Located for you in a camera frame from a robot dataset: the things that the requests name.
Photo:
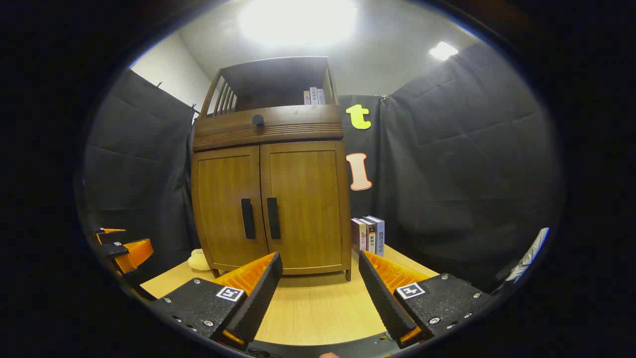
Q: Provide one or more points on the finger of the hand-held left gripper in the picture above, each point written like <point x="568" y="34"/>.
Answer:
<point x="112" y="234"/>
<point x="134" y="253"/>

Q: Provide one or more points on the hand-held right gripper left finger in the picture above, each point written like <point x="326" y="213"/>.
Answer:
<point x="258" y="298"/>

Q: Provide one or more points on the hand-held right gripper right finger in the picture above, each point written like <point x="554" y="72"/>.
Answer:
<point x="382" y="298"/>

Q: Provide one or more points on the wooden shoe cabinet door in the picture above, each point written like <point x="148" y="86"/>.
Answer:
<point x="313" y="199"/>
<point x="221" y="189"/>

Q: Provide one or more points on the wooden double-door shoe cabinet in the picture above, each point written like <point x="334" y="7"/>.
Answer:
<point x="278" y="79"/>

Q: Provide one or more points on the brown spine book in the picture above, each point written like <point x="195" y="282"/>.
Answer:
<point x="370" y="238"/>

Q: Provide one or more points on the pale yellow plush toy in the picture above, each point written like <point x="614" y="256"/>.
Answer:
<point x="198" y="261"/>

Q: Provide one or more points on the dark purple book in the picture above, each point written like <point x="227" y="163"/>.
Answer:
<point x="356" y="236"/>

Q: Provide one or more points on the black backdrop cloth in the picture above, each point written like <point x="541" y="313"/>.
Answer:
<point x="462" y="174"/>
<point x="139" y="169"/>

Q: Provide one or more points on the white grey cloth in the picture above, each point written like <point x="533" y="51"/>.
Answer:
<point x="529" y="256"/>

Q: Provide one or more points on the grooved wooden drawer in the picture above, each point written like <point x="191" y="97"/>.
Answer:
<point x="298" y="127"/>

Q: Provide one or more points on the black round drawer knob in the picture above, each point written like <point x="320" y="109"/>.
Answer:
<point x="258" y="120"/>

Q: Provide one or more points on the metal clip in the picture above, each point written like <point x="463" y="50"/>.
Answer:
<point x="382" y="97"/>

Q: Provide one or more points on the small grey book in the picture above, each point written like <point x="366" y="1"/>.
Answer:
<point x="321" y="97"/>

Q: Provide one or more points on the small ceiling light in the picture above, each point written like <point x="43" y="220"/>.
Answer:
<point x="443" y="50"/>

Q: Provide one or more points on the large ceiling light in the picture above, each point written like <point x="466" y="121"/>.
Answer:
<point x="298" y="22"/>

